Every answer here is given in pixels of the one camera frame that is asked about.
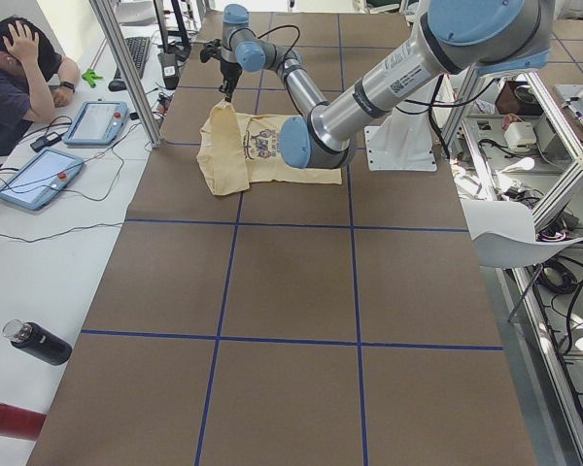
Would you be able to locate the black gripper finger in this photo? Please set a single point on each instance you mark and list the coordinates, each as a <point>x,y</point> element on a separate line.
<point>223,89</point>
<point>230,91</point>

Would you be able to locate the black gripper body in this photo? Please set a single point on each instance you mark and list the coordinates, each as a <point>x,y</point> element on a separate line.
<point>229,72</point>

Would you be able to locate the cream long-sleeve printed shirt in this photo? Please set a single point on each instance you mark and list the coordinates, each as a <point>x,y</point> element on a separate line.
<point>240,149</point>

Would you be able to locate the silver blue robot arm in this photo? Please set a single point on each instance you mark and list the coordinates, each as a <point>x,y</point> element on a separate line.
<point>241,50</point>
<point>449,36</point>

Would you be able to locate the black keyboard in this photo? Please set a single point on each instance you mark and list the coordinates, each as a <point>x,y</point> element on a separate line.
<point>139,49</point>

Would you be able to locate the far blue teach pendant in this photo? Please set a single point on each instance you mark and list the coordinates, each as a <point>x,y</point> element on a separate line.
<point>97,124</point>

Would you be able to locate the blue teach pendant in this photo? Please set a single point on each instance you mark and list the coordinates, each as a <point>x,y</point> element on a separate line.
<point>37,182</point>
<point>97,124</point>

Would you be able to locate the near blue teach pendant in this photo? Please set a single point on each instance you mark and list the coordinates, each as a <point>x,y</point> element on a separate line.
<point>37,182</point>

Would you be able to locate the seated person in dark shirt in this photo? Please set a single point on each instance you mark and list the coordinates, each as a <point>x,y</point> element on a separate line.
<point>35,80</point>

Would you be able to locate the white plastic chair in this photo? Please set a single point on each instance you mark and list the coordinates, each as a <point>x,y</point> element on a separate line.
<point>504,236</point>

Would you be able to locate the black water bottle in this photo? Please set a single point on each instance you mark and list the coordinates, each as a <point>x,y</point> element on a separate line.
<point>37,341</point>

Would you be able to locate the red bottle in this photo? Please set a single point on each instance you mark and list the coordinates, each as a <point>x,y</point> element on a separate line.
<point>19,423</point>

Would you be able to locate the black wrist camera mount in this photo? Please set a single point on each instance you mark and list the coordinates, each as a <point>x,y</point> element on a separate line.
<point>211,50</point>

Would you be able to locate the aluminium frame post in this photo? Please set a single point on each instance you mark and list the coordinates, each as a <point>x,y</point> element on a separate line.
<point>112,32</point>

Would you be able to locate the white camera pedestal post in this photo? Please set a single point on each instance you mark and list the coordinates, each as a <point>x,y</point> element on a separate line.
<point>403,142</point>

